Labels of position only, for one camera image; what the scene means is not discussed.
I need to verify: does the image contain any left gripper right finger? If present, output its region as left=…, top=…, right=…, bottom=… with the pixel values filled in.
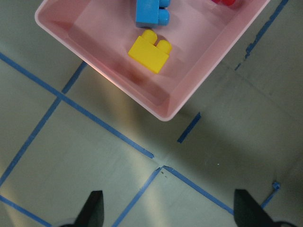
left=233, top=189, right=275, bottom=227

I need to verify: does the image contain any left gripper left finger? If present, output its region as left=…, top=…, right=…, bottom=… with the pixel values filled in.
left=73, top=191, right=104, bottom=227

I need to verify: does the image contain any yellow toy block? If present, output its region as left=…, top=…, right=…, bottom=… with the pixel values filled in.
left=128, top=29, right=172, bottom=74

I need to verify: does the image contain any blue toy block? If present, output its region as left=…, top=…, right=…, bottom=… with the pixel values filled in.
left=135, top=0, right=171, bottom=28

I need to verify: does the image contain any red toy block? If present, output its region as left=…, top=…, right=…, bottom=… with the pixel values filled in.
left=212, top=0, right=236, bottom=7

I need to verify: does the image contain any pink plastic box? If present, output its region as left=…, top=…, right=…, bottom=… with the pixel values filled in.
left=35, top=0, right=267, bottom=121

